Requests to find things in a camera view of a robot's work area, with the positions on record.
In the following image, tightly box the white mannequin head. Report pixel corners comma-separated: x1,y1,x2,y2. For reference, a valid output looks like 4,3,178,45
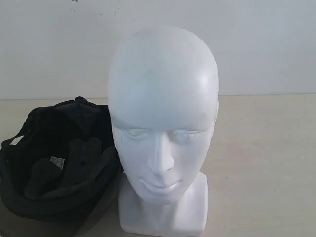
108,26,219,237

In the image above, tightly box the black helmet with tinted visor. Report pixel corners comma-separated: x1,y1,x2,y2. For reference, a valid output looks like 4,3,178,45
0,96,122,237

